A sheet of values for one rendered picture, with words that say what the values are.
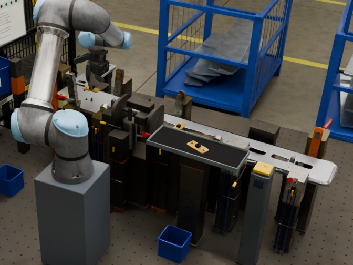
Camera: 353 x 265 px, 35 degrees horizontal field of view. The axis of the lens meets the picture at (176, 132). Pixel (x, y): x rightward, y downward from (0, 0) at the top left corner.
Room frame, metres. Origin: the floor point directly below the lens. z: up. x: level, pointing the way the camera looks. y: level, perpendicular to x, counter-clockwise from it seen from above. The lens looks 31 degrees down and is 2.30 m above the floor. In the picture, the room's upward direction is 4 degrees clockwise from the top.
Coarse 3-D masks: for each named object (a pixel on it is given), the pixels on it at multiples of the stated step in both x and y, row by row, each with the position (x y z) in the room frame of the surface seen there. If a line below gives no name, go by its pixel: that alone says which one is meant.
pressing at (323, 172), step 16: (80, 96) 2.39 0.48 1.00; (96, 96) 2.40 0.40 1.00; (112, 96) 2.41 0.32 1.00; (80, 112) 2.25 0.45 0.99; (96, 112) 2.25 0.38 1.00; (192, 128) 2.16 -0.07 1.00; (208, 128) 2.17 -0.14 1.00; (256, 144) 2.07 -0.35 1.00; (256, 160) 1.94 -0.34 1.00; (272, 160) 1.95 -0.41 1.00; (288, 160) 1.96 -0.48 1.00; (304, 160) 1.97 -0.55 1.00; (320, 160) 1.97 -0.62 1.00; (320, 176) 1.86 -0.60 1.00
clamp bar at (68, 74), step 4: (68, 72) 2.21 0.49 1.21; (72, 72) 2.22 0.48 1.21; (76, 72) 2.23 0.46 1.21; (68, 76) 2.19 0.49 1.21; (72, 76) 2.19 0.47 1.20; (68, 80) 2.20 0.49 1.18; (72, 80) 2.19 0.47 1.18; (68, 84) 2.20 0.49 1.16; (72, 84) 2.19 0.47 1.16; (68, 88) 2.21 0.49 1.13; (72, 88) 2.20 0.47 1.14; (76, 88) 2.21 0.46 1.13; (68, 92) 2.21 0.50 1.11; (72, 92) 2.20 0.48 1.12; (76, 92) 2.21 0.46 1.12; (72, 96) 2.21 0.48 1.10; (76, 96) 2.21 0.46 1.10; (76, 100) 2.21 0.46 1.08
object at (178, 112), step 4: (180, 92) 2.32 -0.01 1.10; (184, 92) 2.32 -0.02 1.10; (180, 96) 2.30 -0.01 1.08; (184, 96) 2.31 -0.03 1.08; (176, 100) 2.31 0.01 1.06; (180, 100) 2.30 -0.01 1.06; (184, 100) 2.31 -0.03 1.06; (176, 104) 2.31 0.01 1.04; (180, 104) 2.30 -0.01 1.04; (176, 108) 2.30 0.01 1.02; (180, 108) 2.30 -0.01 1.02; (176, 112) 2.29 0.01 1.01; (180, 112) 2.29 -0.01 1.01; (180, 116) 2.29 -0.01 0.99
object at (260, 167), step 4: (256, 164) 1.68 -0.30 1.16; (260, 164) 1.68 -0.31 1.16; (264, 164) 1.68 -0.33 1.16; (268, 164) 1.68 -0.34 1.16; (256, 168) 1.65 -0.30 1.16; (260, 168) 1.65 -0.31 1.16; (264, 168) 1.65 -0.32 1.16; (268, 168) 1.66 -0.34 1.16; (272, 168) 1.66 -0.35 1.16; (260, 172) 1.63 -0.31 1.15; (264, 172) 1.63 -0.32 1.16; (268, 172) 1.63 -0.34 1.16
